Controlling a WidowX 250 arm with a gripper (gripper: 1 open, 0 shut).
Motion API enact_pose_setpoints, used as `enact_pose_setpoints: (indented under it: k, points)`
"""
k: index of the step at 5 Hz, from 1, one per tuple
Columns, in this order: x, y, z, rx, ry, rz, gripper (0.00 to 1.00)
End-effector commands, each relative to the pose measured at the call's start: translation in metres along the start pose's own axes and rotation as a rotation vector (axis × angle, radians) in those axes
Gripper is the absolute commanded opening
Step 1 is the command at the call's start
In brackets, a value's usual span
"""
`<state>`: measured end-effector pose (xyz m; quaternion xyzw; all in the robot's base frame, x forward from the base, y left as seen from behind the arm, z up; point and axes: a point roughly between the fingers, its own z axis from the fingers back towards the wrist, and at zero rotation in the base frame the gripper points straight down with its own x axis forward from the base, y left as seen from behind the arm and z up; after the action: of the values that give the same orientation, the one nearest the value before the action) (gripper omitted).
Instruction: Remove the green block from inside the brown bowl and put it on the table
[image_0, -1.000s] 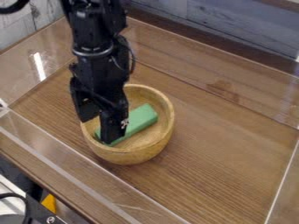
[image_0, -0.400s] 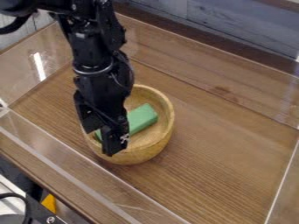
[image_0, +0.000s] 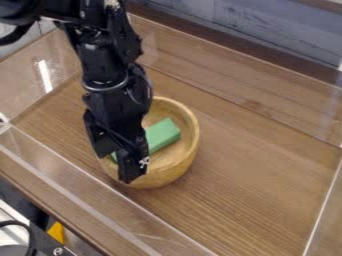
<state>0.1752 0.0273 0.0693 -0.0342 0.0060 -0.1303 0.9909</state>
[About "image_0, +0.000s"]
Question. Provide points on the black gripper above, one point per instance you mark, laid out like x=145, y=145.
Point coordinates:
x=115, y=112

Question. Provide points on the green rectangular block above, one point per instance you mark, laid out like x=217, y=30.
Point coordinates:
x=154, y=138

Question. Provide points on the brown wooden bowl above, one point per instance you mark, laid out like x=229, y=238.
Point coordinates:
x=171, y=160

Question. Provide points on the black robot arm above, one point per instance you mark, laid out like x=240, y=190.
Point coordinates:
x=99, y=32

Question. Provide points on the black device with screw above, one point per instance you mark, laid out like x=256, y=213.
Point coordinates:
x=46, y=246

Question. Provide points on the clear acrylic tray wall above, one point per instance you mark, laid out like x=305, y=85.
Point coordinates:
x=126, y=222

